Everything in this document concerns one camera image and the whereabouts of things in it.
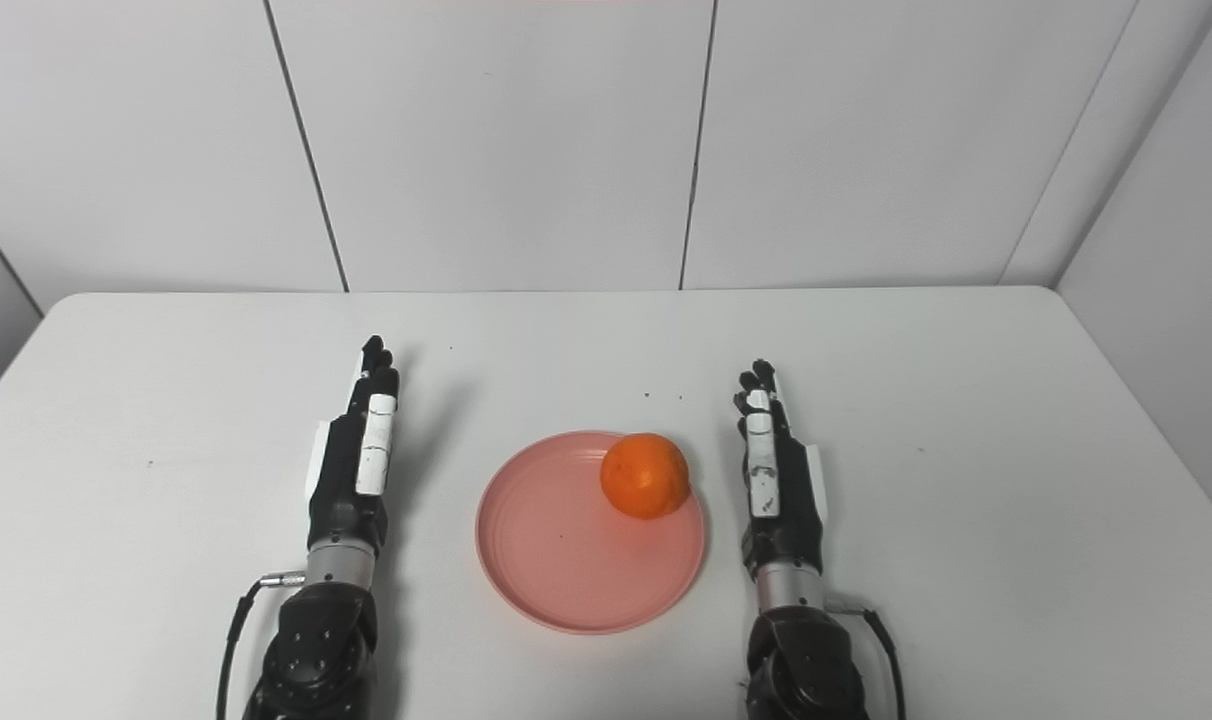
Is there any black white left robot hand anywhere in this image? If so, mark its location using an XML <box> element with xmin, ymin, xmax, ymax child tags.
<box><xmin>304</xmin><ymin>335</ymin><xmax>402</xmax><ymax>557</ymax></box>

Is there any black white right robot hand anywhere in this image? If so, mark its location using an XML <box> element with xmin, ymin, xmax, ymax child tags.
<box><xmin>733</xmin><ymin>359</ymin><xmax>829</xmax><ymax>583</ymax></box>

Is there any orange fruit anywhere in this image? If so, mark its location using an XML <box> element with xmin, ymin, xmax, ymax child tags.
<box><xmin>599</xmin><ymin>432</ymin><xmax>691</xmax><ymax>521</ymax></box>

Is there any pink round plate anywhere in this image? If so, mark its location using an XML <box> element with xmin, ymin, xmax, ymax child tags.
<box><xmin>475</xmin><ymin>430</ymin><xmax>708</xmax><ymax>636</ymax></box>

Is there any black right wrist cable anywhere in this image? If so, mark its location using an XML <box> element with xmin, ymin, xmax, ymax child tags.
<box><xmin>824</xmin><ymin>598</ymin><xmax>908</xmax><ymax>720</ymax></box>

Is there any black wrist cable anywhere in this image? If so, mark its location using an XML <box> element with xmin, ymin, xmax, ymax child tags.
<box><xmin>824</xmin><ymin>598</ymin><xmax>908</xmax><ymax>720</ymax></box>
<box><xmin>215</xmin><ymin>570</ymin><xmax>307</xmax><ymax>720</ymax></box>

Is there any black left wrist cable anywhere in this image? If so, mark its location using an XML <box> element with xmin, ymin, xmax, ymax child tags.
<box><xmin>215</xmin><ymin>570</ymin><xmax>307</xmax><ymax>720</ymax></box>

